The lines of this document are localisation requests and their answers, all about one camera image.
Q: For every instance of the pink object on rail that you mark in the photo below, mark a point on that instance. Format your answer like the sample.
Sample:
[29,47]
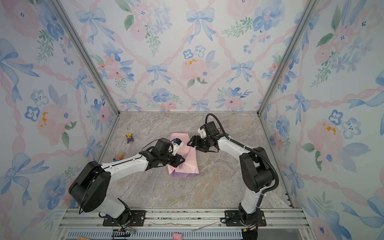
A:
[177,236]

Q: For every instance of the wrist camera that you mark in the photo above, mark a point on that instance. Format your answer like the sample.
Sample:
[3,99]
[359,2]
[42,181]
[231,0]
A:
[202,132]
[176,145]

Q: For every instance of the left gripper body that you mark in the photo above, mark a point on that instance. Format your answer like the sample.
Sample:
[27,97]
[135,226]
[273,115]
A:
[168,159]

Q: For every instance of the yellow purple toy figure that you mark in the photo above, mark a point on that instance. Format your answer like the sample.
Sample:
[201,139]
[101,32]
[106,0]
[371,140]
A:
[129,138]

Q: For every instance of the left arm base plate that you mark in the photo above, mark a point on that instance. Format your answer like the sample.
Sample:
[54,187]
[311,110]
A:
[133,218]

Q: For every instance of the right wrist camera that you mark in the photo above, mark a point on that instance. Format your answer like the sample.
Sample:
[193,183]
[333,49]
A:
[202,132]

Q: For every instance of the orange toy figure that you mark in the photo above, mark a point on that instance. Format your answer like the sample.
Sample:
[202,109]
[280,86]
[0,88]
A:
[118,157]

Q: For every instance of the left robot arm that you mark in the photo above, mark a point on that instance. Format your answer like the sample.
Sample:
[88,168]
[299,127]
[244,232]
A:
[90,187]

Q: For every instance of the aluminium rail frame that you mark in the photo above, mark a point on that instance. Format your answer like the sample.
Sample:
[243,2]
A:
[190,224]

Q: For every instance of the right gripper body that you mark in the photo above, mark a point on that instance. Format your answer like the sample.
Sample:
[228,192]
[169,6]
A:
[203,145]

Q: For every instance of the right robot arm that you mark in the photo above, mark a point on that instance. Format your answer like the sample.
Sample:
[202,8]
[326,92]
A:
[258,174]

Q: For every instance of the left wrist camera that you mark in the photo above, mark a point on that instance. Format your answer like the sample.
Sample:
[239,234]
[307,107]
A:
[176,145]

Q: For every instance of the purple wrapping paper sheet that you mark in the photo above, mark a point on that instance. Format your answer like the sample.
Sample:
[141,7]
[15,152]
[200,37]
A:
[189,168]

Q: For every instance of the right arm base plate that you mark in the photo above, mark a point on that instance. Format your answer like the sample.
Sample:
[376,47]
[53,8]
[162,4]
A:
[239,219]

